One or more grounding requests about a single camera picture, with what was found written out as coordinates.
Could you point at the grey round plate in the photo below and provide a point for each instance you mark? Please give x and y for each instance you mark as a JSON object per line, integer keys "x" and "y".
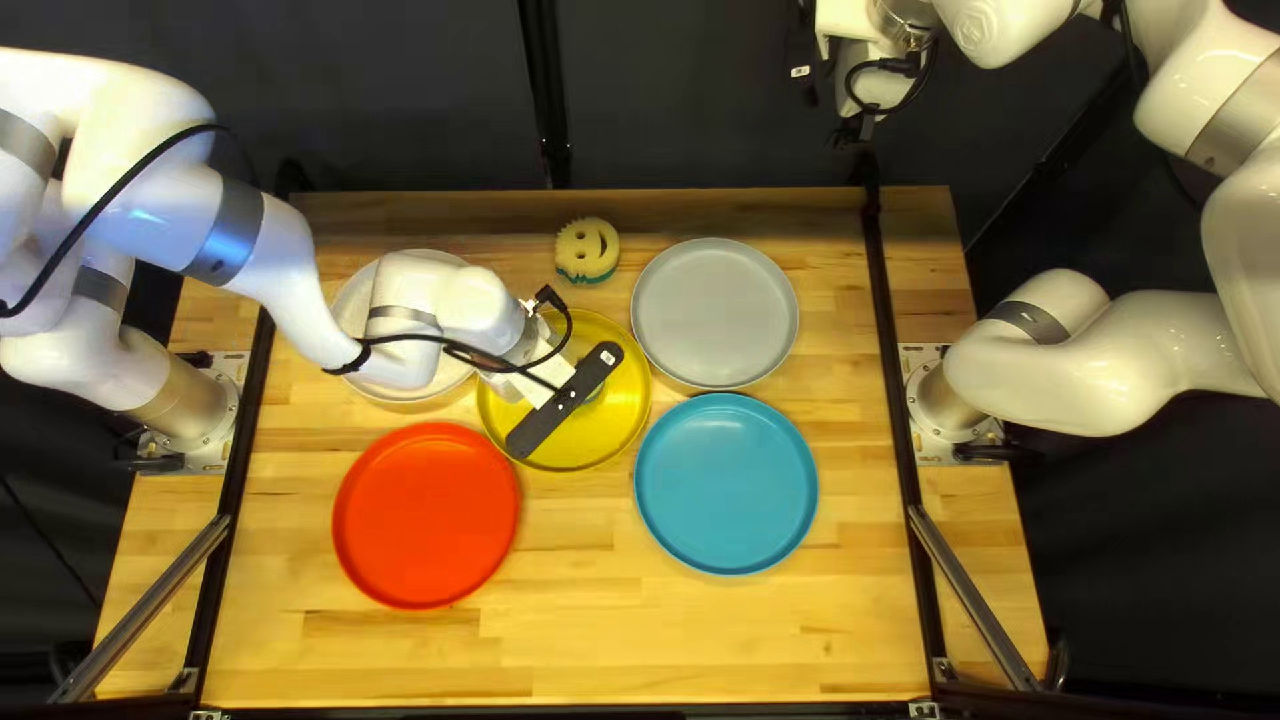
{"x": 352, "y": 295}
{"x": 715, "y": 312}

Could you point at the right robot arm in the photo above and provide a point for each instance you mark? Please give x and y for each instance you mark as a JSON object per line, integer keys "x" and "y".
{"x": 1100, "y": 350}

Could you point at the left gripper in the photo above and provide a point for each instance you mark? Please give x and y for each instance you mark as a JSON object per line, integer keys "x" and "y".
{"x": 545, "y": 365}

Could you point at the orange round plate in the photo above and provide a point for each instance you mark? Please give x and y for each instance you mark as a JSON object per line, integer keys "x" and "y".
{"x": 425, "y": 515}

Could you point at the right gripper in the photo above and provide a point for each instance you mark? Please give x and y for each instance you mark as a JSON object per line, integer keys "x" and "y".
{"x": 870, "y": 30}

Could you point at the black frame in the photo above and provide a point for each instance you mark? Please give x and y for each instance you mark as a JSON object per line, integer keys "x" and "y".
{"x": 880, "y": 300}

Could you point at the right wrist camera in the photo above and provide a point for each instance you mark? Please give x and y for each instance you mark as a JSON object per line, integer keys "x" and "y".
{"x": 802, "y": 55}

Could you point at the yellow round plate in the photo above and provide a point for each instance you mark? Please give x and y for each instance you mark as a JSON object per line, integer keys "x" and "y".
{"x": 600, "y": 435}

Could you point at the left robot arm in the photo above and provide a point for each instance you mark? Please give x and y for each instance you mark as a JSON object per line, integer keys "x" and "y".
{"x": 250, "y": 240}

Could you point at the teal round plate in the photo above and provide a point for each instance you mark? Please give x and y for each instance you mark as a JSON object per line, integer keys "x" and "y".
{"x": 725, "y": 485}

